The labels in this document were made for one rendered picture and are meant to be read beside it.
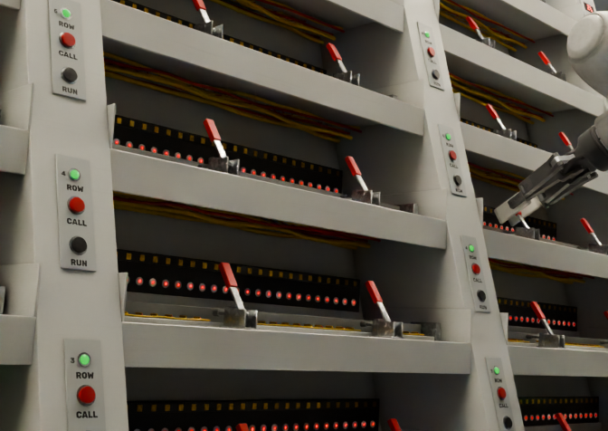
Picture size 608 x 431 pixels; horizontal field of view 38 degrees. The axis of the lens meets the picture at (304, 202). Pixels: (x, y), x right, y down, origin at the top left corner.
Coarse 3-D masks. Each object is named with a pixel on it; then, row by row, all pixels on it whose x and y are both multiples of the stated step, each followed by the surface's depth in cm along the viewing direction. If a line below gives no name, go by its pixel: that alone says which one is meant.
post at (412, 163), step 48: (432, 0) 159; (384, 48) 154; (432, 96) 148; (336, 144) 158; (384, 144) 150; (432, 144) 143; (384, 192) 149; (384, 240) 147; (480, 240) 144; (384, 288) 146; (432, 288) 139; (480, 336) 135; (384, 384) 143; (432, 384) 136; (480, 384) 130
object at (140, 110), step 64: (128, 0) 135; (320, 64) 164; (192, 128) 135; (256, 128) 145; (512, 128) 208; (512, 192) 198; (192, 256) 127; (256, 256) 136; (320, 256) 146; (128, 384) 112; (192, 384) 119; (256, 384) 127; (320, 384) 136; (576, 384) 189
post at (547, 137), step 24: (552, 0) 213; (576, 0) 208; (528, 48) 216; (552, 48) 211; (552, 72) 210; (552, 120) 208; (576, 120) 204; (552, 144) 207; (576, 144) 203; (576, 192) 201; (552, 216) 205; (576, 216) 200; (600, 216) 196; (576, 240) 199; (600, 240) 195; (576, 288) 198; (600, 288) 194; (600, 312) 193; (600, 384) 191; (600, 408) 190
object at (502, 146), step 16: (496, 112) 169; (464, 128) 153; (480, 128) 190; (464, 144) 152; (480, 144) 156; (496, 144) 159; (512, 144) 163; (528, 144) 203; (480, 160) 177; (496, 160) 176; (512, 160) 162; (528, 160) 166; (544, 160) 170; (480, 176) 176; (496, 176) 185; (512, 176) 191
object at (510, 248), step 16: (480, 208) 146; (496, 240) 148; (512, 240) 151; (528, 240) 155; (496, 256) 147; (512, 256) 151; (528, 256) 154; (544, 256) 158; (560, 256) 162; (576, 256) 166; (592, 256) 170; (512, 272) 178; (528, 272) 177; (544, 272) 183; (560, 272) 181; (576, 272) 166; (592, 272) 170
